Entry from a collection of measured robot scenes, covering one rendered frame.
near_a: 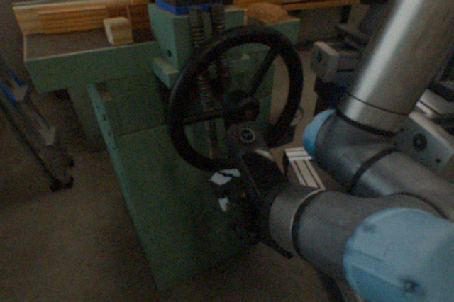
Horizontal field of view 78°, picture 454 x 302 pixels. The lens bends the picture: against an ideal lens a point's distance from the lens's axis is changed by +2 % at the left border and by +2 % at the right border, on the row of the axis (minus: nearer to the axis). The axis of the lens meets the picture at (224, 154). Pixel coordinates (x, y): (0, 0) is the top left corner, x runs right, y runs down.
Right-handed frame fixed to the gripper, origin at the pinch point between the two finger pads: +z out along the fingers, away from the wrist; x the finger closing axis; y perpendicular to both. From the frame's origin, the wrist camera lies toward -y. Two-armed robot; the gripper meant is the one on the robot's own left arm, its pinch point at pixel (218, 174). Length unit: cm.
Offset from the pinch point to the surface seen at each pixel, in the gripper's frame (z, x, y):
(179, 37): 2.2, 0.5, -24.4
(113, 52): 12.3, -9.1, -25.9
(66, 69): 13.1, -17.7, -24.5
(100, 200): 109, -24, 21
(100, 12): 23.7, -7.6, -37.1
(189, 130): 23.2, 4.3, -7.1
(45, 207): 117, -49, 17
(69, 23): 24.4, -14.2, -35.9
